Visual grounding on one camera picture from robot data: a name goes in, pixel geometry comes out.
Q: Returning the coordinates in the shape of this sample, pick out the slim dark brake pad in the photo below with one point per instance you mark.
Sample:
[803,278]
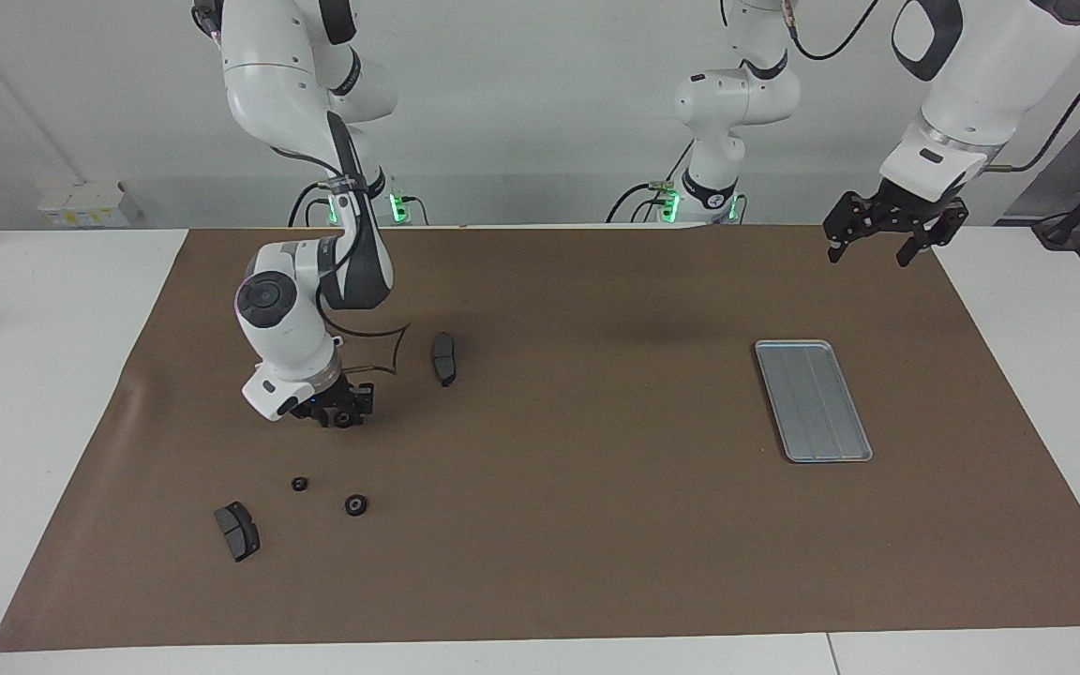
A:
[444,361]

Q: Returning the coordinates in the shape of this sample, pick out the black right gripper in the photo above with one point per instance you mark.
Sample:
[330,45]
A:
[324,401]

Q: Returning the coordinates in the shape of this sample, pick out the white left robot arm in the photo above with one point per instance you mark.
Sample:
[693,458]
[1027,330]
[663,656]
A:
[999,75]

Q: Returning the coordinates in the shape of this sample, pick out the white wall socket box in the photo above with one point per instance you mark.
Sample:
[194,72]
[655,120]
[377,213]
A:
[81,202]

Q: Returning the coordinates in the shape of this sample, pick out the brown paper table mat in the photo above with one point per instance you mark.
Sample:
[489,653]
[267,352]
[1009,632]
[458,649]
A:
[549,525]

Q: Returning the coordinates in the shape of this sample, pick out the silver metal tray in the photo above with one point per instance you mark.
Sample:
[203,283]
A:
[817,412]

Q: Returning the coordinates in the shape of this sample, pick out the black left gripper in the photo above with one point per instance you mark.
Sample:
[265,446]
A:
[906,211]

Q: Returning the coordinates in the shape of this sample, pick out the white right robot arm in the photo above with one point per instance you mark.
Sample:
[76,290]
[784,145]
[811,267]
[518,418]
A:
[287,337]

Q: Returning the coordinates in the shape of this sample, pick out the split-face dark brake pad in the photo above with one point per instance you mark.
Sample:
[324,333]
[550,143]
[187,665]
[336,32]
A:
[238,534]

